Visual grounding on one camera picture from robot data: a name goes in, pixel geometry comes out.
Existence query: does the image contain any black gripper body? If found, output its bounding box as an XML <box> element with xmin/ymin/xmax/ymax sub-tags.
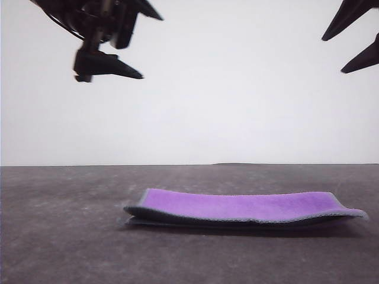
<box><xmin>53</xmin><ymin>0</ymin><xmax>143</xmax><ymax>83</ymax></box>

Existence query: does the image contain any purple towel with grey hem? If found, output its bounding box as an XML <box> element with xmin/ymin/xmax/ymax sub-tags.
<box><xmin>116</xmin><ymin>188</ymin><xmax>370</xmax><ymax>230</ymax></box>

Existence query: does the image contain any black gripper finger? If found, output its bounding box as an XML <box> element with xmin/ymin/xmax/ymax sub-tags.
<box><xmin>340</xmin><ymin>32</ymin><xmax>379</xmax><ymax>75</ymax></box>
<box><xmin>73</xmin><ymin>49</ymin><xmax>145</xmax><ymax>80</ymax></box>
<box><xmin>321</xmin><ymin>0</ymin><xmax>379</xmax><ymax>42</ymax></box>
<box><xmin>134</xmin><ymin>0</ymin><xmax>165</xmax><ymax>21</ymax></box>

